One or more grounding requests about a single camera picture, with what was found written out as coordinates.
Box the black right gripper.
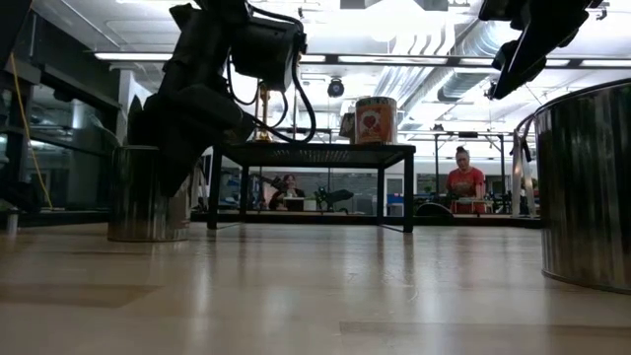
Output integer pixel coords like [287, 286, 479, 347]
[477, 0, 607, 100]

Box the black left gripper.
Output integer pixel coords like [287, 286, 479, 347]
[147, 83, 258, 198]

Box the silver tin can orange label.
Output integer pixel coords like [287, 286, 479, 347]
[354, 96, 398, 145]

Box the person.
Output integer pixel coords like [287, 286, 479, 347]
[268, 173, 303, 212]
[445, 145, 488, 214]

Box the black perforated metal shelf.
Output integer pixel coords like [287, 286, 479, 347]
[206, 141, 418, 234]

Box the long ceiling light strip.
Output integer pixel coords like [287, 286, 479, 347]
[93, 51, 631, 68]

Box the black domed chair back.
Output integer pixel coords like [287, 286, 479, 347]
[415, 201, 455, 218]

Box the black background table frame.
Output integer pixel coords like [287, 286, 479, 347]
[397, 128, 509, 218]

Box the black aluminium table frame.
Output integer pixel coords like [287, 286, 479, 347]
[0, 209, 543, 229]

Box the yellow hanging cable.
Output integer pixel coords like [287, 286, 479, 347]
[8, 53, 54, 211]

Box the small white post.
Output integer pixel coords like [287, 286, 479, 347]
[4, 209, 21, 236]

